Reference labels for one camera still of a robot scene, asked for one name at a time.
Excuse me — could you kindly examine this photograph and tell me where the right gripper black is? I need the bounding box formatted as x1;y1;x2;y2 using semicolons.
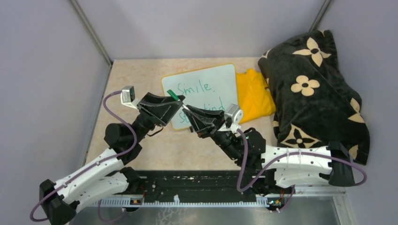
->
184;105;242;160

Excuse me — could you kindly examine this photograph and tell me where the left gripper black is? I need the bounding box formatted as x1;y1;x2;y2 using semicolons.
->
132;92;185;143

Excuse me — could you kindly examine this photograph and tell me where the green marker cap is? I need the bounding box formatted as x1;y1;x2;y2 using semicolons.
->
167;90;180;101

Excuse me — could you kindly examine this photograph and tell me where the yellow-framed whiteboard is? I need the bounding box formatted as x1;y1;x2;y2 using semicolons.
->
161;63;240;131

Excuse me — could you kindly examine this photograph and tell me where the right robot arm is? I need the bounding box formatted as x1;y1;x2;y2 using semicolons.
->
182;104;355;193

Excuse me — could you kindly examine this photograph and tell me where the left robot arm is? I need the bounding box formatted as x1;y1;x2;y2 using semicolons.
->
38;87;185;225

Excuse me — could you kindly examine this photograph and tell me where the yellow folded cloth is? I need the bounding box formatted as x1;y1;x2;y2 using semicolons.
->
236;68;276;123

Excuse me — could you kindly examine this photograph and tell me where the black floral blanket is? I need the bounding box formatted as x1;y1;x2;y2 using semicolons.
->
258;30;370;165

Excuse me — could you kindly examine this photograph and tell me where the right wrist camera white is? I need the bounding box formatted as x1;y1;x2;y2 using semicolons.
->
224;104;244;130

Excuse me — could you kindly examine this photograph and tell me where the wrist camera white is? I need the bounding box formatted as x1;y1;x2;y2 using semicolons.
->
120;86;138;109
224;104;244;130

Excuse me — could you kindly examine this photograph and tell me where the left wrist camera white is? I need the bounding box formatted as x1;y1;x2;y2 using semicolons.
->
120;86;138;109

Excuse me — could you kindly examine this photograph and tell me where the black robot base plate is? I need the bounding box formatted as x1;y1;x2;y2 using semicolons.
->
102;169;295;212

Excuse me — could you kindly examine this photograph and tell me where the aluminium rail frame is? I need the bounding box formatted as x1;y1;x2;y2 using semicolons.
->
84;173;347;208

